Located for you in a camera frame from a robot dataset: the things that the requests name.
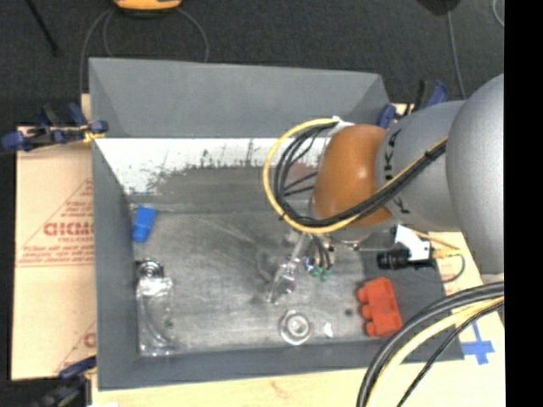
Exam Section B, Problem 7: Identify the black cylinder on white bracket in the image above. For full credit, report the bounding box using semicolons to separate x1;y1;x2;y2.
376;223;462;271

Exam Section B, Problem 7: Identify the grey metal bin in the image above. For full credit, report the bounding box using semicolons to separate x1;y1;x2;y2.
87;57;466;390

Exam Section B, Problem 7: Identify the clear plastic bottle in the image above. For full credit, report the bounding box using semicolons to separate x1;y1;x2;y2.
134;258;176;354

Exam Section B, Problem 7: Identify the clear round glass lid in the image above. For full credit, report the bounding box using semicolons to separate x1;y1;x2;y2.
277;309;314;347

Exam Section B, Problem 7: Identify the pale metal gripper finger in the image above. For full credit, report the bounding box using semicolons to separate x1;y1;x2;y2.
255;248;284;284
267;259;299;305

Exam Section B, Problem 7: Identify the orange-red toy brick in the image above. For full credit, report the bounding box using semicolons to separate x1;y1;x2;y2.
355;276;404;338

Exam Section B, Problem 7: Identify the blue block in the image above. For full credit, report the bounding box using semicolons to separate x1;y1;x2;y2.
132;205;158;243

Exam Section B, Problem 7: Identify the brown cardboard board, red print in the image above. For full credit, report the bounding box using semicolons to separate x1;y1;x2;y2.
9;126;99;382

